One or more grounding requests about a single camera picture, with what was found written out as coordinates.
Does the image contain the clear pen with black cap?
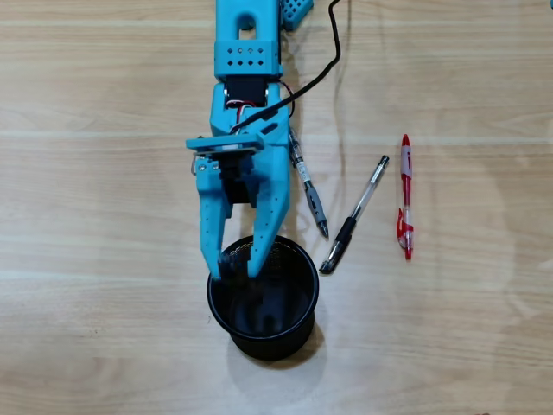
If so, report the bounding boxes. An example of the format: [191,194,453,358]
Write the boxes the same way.
[318,154,391,275]

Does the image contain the black camera cable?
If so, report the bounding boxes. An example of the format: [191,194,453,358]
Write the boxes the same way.
[231,0,342,133]

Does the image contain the red white servo wires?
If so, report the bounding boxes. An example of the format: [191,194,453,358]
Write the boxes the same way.
[224,81,299,131]

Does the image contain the red clear pen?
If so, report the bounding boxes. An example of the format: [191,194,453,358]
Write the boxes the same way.
[396,132,416,261]

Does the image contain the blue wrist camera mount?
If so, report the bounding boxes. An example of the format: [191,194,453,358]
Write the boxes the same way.
[185,132,266,157]

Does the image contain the black mesh pen holder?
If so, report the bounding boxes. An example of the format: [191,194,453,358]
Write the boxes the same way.
[206,233,321,362]

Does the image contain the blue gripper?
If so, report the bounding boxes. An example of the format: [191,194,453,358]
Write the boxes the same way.
[192,84,292,278]

